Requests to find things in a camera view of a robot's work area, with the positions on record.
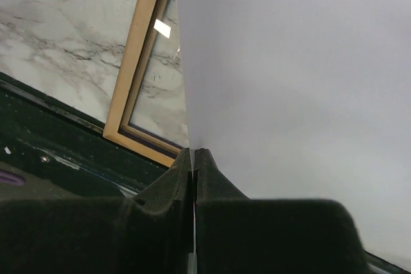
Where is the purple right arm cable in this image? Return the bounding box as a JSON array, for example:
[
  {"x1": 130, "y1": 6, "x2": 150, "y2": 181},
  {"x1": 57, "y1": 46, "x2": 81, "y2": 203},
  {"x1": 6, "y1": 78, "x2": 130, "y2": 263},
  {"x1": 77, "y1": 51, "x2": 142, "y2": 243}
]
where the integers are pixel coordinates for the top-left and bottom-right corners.
[{"x1": 0, "y1": 169, "x2": 26, "y2": 187}]

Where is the photo print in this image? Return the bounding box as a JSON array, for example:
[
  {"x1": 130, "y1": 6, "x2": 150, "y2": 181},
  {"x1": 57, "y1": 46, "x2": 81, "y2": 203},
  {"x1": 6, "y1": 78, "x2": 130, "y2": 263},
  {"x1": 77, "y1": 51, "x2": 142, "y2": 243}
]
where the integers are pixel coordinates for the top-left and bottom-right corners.
[{"x1": 177, "y1": 0, "x2": 410, "y2": 269}]

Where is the clear acrylic frame pane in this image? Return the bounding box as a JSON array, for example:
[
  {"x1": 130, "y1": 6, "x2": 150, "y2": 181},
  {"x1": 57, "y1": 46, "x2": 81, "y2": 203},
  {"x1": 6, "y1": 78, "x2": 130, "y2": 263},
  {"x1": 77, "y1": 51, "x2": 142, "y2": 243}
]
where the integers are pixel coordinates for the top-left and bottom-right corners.
[{"x1": 129, "y1": 0, "x2": 189, "y2": 148}]

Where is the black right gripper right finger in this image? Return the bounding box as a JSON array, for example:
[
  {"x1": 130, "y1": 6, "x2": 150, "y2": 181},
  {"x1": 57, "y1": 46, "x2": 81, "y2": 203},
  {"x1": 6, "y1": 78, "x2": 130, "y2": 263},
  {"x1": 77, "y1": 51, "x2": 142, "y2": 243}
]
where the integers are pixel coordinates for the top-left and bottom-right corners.
[{"x1": 195, "y1": 149, "x2": 369, "y2": 273}]

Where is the blue wooden picture frame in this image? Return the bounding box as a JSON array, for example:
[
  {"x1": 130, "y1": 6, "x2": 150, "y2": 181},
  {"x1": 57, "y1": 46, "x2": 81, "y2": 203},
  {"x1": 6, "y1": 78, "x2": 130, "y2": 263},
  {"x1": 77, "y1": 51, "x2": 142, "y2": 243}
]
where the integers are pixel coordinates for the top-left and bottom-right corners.
[{"x1": 103, "y1": 0, "x2": 183, "y2": 167}]

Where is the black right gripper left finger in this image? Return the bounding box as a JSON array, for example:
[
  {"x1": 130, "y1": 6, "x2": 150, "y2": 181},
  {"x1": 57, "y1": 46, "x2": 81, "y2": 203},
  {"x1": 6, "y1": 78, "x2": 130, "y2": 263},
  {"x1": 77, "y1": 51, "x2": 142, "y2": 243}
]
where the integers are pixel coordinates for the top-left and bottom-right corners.
[{"x1": 1, "y1": 149, "x2": 193, "y2": 273}]

